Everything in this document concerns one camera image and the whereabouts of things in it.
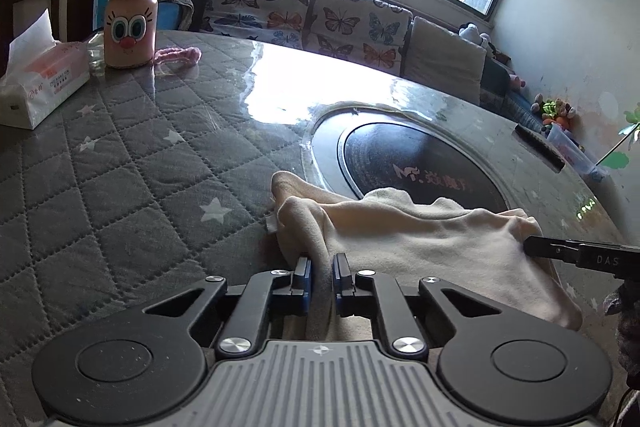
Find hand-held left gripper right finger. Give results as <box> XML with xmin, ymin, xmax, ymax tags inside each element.
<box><xmin>332</xmin><ymin>252</ymin><xmax>501</xmax><ymax>356</ymax></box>

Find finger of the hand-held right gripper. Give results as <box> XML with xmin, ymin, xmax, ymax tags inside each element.
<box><xmin>523</xmin><ymin>235</ymin><xmax>581</xmax><ymax>264</ymax></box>

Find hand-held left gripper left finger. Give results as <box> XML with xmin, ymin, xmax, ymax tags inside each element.
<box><xmin>142</xmin><ymin>256</ymin><xmax>314</xmax><ymax>356</ymax></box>

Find cream garment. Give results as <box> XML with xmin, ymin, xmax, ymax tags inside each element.
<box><xmin>267</xmin><ymin>170</ymin><xmax>584</xmax><ymax>344</ymax></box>

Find clear plastic storage box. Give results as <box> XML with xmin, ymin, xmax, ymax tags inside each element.
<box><xmin>547</xmin><ymin>124</ymin><xmax>611</xmax><ymax>180</ymax></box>

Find colourful toy pinwheel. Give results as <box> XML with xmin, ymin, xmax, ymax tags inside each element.
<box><xmin>595</xmin><ymin>104</ymin><xmax>640</xmax><ymax>169</ymax></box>

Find black remote control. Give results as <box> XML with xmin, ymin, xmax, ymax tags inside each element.
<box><xmin>513</xmin><ymin>124</ymin><xmax>566</xmax><ymax>172</ymax></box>

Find green and brown plush toys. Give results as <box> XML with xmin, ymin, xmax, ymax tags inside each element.
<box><xmin>529</xmin><ymin>94</ymin><xmax>576</xmax><ymax>128</ymax></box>

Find round black induction cooktop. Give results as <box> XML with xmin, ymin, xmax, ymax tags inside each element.
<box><xmin>302</xmin><ymin>100</ymin><xmax>511</xmax><ymax>213</ymax></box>

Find plain beige cushion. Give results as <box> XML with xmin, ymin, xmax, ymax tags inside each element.
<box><xmin>402</xmin><ymin>16</ymin><xmax>489</xmax><ymax>106</ymax></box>

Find white and black plush toy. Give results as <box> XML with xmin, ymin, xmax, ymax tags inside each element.
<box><xmin>458</xmin><ymin>22</ymin><xmax>494</xmax><ymax>50</ymax></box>

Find butterfly print cushion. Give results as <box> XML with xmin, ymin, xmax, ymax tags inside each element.
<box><xmin>199</xmin><ymin>0</ymin><xmax>314</xmax><ymax>50</ymax></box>
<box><xmin>302</xmin><ymin>0</ymin><xmax>414</xmax><ymax>78</ymax></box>

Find pink cartoon face bottle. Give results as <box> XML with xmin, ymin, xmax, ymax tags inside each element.
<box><xmin>103</xmin><ymin>0</ymin><xmax>159</xmax><ymax>70</ymax></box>

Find blue cloth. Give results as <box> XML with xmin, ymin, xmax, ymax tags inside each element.
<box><xmin>157</xmin><ymin>3</ymin><xmax>194</xmax><ymax>30</ymax></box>

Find white tissue pack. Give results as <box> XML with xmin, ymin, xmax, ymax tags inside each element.
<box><xmin>0</xmin><ymin>8</ymin><xmax>92</xmax><ymax>130</ymax></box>

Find pink knitted strap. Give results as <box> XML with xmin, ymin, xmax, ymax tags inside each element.
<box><xmin>152</xmin><ymin>46</ymin><xmax>202</xmax><ymax>69</ymax></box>

